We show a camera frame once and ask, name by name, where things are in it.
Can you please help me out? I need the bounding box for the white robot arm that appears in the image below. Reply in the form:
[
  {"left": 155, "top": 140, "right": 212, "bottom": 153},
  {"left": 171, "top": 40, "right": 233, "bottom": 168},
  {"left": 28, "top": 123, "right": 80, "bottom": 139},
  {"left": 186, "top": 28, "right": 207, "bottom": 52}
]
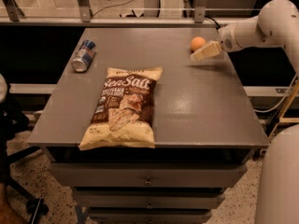
[{"left": 191, "top": 0, "right": 299, "bottom": 224}]

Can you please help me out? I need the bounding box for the grey drawer cabinet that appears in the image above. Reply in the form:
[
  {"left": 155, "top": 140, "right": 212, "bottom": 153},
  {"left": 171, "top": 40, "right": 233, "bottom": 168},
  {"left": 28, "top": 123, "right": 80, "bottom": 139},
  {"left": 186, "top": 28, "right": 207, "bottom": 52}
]
[{"left": 29, "top": 28, "right": 267, "bottom": 224}]

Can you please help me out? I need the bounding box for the metal railing frame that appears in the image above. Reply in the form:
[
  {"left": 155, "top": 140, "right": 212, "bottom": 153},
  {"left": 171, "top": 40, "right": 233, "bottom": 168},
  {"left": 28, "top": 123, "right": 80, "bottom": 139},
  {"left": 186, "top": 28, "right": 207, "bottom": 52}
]
[{"left": 0, "top": 0, "right": 299, "bottom": 29}]

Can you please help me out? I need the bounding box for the brown sea salt chip bag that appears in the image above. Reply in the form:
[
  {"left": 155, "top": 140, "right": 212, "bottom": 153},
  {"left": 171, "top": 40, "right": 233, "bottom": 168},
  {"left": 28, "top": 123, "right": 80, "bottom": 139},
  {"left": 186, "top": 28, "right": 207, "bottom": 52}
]
[{"left": 78, "top": 67, "right": 163, "bottom": 150}]

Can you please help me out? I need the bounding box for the white cable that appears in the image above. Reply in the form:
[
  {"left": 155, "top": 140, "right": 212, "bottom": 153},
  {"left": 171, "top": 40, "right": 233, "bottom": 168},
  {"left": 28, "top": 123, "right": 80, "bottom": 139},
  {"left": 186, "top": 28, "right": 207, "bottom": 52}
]
[{"left": 253, "top": 73, "right": 299, "bottom": 114}]

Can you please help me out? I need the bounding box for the middle grey drawer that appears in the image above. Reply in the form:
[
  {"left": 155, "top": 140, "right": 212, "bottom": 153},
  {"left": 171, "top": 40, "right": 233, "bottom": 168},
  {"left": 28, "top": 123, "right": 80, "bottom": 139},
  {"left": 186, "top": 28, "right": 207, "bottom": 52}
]
[{"left": 73, "top": 189, "right": 225, "bottom": 209}]

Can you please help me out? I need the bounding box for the bottom grey drawer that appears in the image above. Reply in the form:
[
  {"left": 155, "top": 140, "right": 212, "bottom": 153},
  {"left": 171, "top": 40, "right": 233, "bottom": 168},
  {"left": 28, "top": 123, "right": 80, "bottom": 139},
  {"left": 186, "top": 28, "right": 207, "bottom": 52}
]
[{"left": 89, "top": 208, "right": 211, "bottom": 224}]

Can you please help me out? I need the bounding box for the top grey drawer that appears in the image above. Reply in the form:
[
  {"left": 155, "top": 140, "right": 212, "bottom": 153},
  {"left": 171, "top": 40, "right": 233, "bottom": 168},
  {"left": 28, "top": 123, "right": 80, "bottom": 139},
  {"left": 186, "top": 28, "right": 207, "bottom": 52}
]
[{"left": 50, "top": 163, "right": 247, "bottom": 188}]

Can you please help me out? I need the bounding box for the yellow metal stand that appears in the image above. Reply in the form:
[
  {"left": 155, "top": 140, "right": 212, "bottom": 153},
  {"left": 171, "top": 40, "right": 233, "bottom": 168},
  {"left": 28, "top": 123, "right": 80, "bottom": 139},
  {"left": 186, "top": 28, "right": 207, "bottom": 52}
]
[{"left": 266, "top": 77, "right": 299, "bottom": 141}]

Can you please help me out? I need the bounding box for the grey drawer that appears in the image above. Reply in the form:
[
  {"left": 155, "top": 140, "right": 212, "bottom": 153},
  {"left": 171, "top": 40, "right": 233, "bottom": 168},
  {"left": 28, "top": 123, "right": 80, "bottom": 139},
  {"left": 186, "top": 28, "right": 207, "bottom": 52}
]
[
  {"left": 50, "top": 163, "right": 247, "bottom": 188},
  {"left": 73, "top": 189, "right": 225, "bottom": 209},
  {"left": 89, "top": 208, "right": 211, "bottom": 224}
]

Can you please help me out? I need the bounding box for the blue silver soda can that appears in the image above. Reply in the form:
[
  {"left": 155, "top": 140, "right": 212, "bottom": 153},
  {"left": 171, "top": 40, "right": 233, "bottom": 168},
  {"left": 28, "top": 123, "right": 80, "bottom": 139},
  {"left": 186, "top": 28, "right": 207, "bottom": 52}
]
[{"left": 71, "top": 40, "right": 96, "bottom": 73}]

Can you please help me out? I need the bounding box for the floor cable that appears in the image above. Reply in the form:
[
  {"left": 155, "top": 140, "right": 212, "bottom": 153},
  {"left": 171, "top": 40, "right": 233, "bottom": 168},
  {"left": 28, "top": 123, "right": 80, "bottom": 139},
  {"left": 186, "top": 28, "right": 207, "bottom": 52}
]
[{"left": 93, "top": 0, "right": 171, "bottom": 19}]

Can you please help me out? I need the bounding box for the orange fruit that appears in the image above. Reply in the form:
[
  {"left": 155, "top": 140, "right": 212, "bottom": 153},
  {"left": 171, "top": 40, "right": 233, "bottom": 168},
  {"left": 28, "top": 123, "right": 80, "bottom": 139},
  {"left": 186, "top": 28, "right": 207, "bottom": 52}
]
[{"left": 191, "top": 36, "right": 206, "bottom": 51}]

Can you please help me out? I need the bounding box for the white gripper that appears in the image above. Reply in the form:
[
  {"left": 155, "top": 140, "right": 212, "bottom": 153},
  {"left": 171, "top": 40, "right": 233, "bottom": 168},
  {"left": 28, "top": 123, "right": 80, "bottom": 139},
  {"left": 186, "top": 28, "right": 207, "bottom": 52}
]
[{"left": 190, "top": 23, "right": 242, "bottom": 61}]

